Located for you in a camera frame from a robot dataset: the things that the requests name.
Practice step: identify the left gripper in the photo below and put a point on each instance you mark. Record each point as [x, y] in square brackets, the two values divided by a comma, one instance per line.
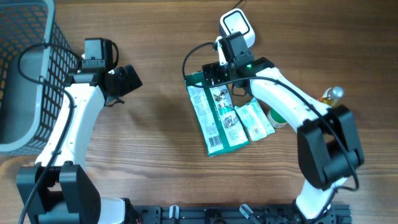
[125, 84]

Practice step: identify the green lidded cup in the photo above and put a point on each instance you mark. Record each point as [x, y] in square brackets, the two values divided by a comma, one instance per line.
[275, 119]

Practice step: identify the green sponge package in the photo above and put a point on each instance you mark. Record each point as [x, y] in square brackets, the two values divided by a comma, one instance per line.
[221, 128]

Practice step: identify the grey plastic mesh basket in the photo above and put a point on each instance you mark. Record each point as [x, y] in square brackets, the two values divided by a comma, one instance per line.
[32, 46]

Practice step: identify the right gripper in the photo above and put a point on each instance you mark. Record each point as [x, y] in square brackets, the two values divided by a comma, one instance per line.
[215, 68]

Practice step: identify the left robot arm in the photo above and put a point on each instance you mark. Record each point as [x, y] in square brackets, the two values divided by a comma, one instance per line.
[56, 189]

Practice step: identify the yellow dish soap bottle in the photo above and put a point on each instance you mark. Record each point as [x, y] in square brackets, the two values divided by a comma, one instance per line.
[332, 95]

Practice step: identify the white barcode scanner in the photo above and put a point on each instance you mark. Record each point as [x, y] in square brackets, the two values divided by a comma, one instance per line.
[235, 20]

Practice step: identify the teal snack packet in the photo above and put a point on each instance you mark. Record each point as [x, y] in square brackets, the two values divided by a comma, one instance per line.
[255, 120]

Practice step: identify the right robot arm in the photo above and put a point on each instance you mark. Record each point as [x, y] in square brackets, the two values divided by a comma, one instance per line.
[329, 149]

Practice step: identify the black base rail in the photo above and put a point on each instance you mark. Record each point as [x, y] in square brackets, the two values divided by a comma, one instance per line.
[269, 214]

